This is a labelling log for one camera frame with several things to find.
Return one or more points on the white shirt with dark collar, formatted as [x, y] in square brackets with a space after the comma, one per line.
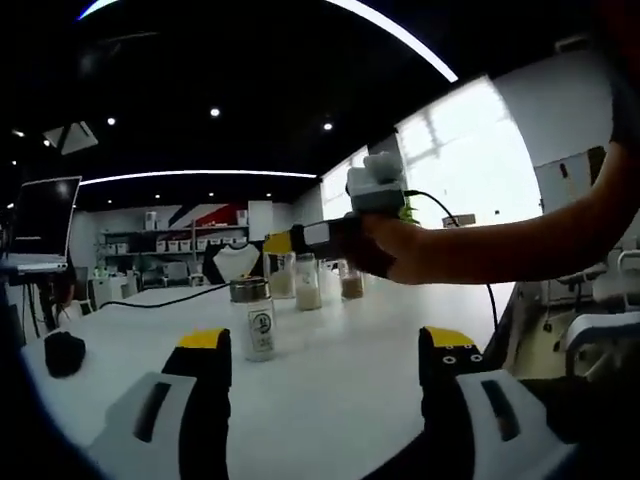
[232, 262]

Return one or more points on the person's right hand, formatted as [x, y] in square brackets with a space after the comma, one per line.
[385, 250]

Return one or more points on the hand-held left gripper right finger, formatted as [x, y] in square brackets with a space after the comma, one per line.
[480, 410]

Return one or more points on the tall seasoning bottle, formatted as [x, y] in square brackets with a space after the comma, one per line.
[307, 295]

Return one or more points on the seasoning bottle with beige grains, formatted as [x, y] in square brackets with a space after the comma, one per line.
[282, 282]

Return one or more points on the seasoning bottle with brown pellets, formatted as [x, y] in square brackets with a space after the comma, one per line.
[352, 287]

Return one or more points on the silver laptop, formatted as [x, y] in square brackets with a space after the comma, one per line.
[45, 215]

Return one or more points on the curved ceiling light strip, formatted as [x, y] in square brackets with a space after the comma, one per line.
[400, 35]

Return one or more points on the grey cabinet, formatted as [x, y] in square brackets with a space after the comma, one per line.
[565, 185]

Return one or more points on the white ceiling air conditioner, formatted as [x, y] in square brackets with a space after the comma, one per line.
[75, 137]

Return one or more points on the seasoning bottle with white powder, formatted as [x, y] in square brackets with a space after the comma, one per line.
[257, 330]

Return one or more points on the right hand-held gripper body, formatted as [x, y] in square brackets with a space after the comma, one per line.
[377, 192]

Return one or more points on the straight ceiling light strip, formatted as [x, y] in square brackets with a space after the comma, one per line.
[200, 173]

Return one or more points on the person's black shirt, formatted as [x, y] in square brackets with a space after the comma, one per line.
[631, 110]

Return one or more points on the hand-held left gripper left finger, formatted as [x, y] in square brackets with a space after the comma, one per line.
[150, 415]

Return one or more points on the white office chair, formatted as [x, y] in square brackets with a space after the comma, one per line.
[600, 325]

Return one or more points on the cardboard box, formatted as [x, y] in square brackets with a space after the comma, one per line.
[459, 220]

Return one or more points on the storage shelf with white bins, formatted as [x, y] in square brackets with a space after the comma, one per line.
[170, 245]

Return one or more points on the black cloth lump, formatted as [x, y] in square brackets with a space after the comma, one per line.
[64, 355]

